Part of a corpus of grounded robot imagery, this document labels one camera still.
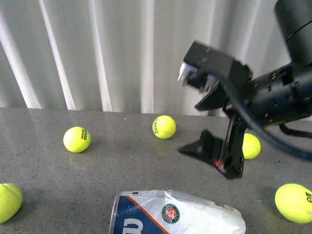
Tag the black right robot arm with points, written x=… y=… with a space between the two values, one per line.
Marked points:
x=278 y=97

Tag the Roland Garros tennis ball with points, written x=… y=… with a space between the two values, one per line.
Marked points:
x=294 y=202

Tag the white pleated curtain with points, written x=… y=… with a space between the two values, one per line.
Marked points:
x=125 y=55

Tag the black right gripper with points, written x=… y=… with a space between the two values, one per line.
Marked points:
x=225 y=155

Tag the Wilson 3 tennis ball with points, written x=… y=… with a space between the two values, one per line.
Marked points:
x=10 y=201

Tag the plain yellow tennis ball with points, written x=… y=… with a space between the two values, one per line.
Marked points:
x=251 y=146

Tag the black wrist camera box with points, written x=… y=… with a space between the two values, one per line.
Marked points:
x=202 y=61

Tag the tennis ball far back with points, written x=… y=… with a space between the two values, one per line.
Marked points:
x=164 y=127

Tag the Head Team tennis ball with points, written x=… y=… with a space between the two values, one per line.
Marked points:
x=77 y=139

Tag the clear Wilson tennis ball can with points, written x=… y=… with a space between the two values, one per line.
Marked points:
x=172 y=212

